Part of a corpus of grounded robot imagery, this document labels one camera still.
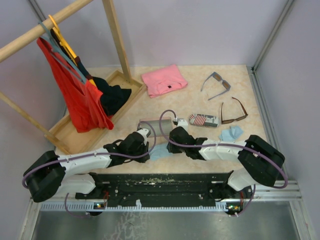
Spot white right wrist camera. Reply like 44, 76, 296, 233
173, 118, 189, 131

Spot light blue cleaning cloth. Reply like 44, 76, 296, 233
149, 143, 173, 161

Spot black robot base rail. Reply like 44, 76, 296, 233
75, 173, 254, 216

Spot red hanging shirt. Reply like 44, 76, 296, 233
36, 37, 114, 133

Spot flag newspaper print glasses case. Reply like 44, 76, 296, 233
188, 113, 220, 128

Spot tortoiseshell brown sunglasses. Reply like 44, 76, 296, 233
220, 97, 249, 125

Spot dark navy garment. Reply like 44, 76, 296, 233
50, 27, 132, 117

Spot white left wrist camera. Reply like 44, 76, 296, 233
136, 128, 151, 145

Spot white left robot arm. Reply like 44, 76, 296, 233
22, 128, 151, 203

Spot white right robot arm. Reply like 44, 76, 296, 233
167, 126, 288, 198

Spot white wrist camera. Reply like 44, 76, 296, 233
173, 118, 189, 131
136, 128, 151, 145

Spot grey blue frame sunglasses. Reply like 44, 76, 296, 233
200, 71, 232, 101

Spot yellow hanger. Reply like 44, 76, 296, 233
48, 14, 96, 87

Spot grey blue hanger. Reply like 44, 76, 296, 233
38, 21, 87, 84

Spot pink glasses case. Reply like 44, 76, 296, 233
139, 117, 174, 137

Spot folded pink shirt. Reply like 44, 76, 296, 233
141, 64, 188, 98

